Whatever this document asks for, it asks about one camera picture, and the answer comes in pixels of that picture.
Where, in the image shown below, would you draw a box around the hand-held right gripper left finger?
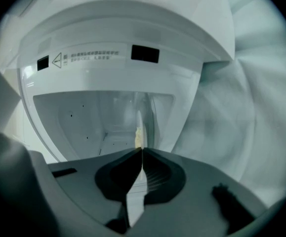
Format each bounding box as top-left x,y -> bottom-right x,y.
47,148 -> 143,235

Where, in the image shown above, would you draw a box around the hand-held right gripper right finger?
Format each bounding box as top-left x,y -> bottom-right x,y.
132,148 -> 270,237

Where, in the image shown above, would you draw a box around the pale yellow food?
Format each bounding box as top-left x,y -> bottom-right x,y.
134,126 -> 143,149

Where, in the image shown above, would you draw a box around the white microwave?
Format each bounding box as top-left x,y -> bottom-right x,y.
16,0 -> 236,163

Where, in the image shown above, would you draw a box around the white cloth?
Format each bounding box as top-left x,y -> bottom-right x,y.
173,0 -> 286,208

